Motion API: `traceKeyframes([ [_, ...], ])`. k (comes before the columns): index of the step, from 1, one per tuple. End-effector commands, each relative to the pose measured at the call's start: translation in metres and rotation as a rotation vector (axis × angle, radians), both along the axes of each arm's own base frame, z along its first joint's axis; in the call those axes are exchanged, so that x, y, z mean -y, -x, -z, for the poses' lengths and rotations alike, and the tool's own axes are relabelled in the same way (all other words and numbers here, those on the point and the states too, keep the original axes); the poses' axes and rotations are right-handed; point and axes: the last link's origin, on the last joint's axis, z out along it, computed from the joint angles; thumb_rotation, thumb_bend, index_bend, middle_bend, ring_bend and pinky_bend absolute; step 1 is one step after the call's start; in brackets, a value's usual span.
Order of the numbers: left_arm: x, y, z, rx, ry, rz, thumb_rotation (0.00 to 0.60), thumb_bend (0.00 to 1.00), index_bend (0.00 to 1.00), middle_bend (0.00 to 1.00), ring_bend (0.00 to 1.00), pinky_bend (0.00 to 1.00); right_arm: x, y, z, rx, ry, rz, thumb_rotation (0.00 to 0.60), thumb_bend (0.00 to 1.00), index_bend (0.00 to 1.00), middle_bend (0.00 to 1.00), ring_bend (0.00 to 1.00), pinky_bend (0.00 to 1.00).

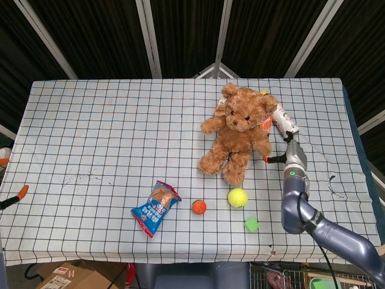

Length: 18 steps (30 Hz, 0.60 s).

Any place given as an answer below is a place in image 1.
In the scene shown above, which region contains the brown teddy bear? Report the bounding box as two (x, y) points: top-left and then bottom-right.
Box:
(198, 83), (279, 186)

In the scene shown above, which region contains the black thread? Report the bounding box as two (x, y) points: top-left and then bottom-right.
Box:
(327, 174), (346, 199)

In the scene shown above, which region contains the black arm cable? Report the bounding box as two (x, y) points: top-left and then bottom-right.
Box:
(296, 192), (341, 289)

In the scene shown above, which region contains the white frame beam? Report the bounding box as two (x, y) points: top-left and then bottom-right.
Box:
(13, 0), (79, 80)
(284, 0), (345, 78)
(214, 0), (234, 79)
(135, 0), (162, 79)

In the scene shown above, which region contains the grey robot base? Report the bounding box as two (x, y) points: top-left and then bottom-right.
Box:
(134, 261), (251, 289)

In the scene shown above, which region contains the cardboard box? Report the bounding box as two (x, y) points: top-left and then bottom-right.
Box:
(23, 260), (129, 289)

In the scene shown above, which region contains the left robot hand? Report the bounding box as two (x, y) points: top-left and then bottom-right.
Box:
(0, 157), (30, 210)

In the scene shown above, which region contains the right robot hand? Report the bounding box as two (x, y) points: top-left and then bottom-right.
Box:
(262, 129), (308, 170)

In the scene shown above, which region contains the checked tablecloth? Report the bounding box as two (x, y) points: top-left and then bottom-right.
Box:
(0, 77), (380, 267)

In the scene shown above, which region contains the green cube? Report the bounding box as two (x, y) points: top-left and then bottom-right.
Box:
(243, 218), (260, 233)

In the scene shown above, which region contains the blue snack bag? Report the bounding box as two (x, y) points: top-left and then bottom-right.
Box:
(130, 180), (183, 240)

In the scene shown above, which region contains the white can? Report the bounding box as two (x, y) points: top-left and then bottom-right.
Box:
(272, 102), (300, 135)

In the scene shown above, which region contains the brown white snack packet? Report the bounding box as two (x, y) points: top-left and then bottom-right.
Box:
(214, 98), (229, 119)

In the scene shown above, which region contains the yellow tennis ball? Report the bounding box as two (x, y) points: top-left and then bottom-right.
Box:
(227, 187), (249, 209)

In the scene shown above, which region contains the small orange ball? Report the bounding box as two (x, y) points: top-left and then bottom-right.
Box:
(191, 199), (208, 215)

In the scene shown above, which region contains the green item in basket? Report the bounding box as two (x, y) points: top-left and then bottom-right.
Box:
(310, 277), (342, 289)

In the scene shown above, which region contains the white triangular frame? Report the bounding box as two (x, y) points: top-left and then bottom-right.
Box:
(192, 61), (241, 79)

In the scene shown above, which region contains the wooden stick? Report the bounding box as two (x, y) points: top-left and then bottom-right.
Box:
(306, 272), (374, 287)

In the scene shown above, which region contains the wire basket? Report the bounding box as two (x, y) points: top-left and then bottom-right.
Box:
(249, 261), (377, 289)

